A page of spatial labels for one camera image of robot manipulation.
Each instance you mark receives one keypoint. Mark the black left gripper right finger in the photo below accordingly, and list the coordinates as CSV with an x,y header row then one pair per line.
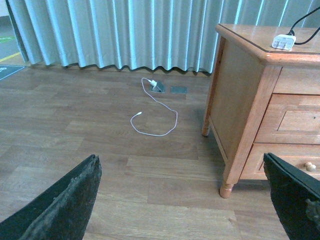
x,y
295,196

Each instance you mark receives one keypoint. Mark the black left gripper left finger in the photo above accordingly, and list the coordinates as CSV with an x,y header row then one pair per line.
x,y
62,211

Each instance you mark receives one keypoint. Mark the wooden drawer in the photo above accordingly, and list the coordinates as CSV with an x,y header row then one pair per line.
x,y
294,154
291,119

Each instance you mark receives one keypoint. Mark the white charger plug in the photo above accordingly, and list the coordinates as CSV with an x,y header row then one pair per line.
x,y
283,42

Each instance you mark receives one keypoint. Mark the round wooden lower drawer knob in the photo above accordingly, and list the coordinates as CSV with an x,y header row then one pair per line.
x,y
310,167

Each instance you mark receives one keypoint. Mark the wooden nightstand cabinet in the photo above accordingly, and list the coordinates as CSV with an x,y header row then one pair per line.
x,y
247,72

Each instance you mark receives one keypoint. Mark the white plug in floor socket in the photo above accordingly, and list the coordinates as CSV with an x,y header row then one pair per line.
x,y
152,82

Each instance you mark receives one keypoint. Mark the open grey floor socket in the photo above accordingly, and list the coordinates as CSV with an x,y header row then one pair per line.
x,y
159,87

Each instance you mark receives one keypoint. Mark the closed grey floor socket cover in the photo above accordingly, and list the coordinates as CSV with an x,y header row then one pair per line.
x,y
178,90

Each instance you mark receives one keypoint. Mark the pale green pleated curtain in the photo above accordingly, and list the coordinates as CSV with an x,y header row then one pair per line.
x,y
142,33

